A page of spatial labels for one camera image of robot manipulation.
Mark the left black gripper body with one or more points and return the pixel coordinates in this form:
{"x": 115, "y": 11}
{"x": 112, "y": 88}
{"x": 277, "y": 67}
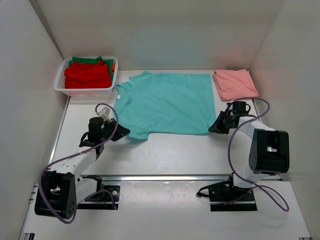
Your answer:
{"x": 109, "y": 129}

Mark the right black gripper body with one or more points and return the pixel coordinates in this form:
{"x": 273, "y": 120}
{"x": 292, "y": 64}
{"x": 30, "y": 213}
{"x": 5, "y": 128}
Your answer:
{"x": 231, "y": 126}

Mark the teal t shirt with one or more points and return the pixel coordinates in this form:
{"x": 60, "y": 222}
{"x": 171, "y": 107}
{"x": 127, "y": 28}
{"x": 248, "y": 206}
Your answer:
{"x": 162, "y": 102}

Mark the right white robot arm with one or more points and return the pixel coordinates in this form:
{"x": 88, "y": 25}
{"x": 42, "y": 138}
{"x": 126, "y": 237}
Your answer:
{"x": 269, "y": 153}

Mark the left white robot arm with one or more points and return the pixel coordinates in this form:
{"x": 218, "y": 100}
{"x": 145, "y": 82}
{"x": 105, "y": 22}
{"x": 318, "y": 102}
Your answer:
{"x": 62, "y": 189}

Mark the folded pink t shirt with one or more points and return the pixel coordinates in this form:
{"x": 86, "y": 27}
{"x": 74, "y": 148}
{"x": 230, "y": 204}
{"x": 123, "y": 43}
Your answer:
{"x": 234, "y": 84}

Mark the red t shirt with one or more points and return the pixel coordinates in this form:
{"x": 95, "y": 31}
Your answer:
{"x": 87, "y": 76}

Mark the white plastic basket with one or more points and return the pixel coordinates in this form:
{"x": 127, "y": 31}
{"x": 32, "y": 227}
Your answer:
{"x": 59, "y": 82}

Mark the orange t shirt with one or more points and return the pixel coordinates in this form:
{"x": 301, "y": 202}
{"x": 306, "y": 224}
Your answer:
{"x": 113, "y": 67}

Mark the green t shirt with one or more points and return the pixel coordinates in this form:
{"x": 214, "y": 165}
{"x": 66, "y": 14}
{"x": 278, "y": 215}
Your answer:
{"x": 108, "y": 62}

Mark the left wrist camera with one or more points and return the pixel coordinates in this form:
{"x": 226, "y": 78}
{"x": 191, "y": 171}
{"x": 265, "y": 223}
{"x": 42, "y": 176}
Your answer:
{"x": 104, "y": 113}

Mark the metal table rail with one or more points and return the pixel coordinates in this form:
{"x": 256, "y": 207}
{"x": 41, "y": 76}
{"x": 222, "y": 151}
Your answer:
{"x": 162, "y": 178}

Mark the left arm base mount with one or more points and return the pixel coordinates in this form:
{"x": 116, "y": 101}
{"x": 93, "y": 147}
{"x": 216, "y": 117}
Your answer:
{"x": 96, "y": 193}

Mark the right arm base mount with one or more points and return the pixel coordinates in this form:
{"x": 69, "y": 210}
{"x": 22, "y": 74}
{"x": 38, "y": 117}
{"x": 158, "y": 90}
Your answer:
{"x": 224, "y": 196}

